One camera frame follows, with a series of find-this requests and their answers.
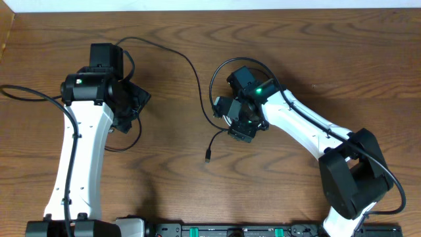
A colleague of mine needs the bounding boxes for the black usb cable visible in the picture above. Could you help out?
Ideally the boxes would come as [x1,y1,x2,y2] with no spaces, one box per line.
[104,36,231,164]

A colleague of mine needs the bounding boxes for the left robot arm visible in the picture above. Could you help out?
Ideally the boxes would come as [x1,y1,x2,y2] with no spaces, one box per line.
[25,43,151,236]

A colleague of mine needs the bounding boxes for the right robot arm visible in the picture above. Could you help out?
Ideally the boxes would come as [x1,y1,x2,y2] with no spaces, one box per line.
[223,66,396,236]

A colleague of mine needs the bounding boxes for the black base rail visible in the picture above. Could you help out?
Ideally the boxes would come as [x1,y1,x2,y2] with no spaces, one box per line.
[145,223,403,237]

